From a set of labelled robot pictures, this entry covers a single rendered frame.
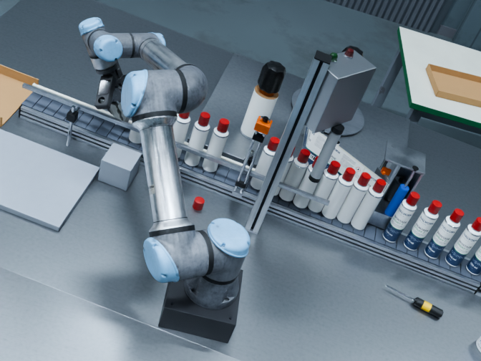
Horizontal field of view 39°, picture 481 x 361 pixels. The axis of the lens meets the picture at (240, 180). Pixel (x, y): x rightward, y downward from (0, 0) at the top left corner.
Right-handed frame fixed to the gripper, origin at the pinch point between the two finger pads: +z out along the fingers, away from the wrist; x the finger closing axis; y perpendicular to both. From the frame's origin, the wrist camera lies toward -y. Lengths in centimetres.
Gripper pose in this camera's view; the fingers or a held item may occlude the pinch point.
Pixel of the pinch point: (124, 122)
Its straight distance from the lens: 233.2
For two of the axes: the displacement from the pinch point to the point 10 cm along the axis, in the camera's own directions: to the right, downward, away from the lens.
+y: 2.4, -6.0, 7.7
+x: -9.4, 0.5, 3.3
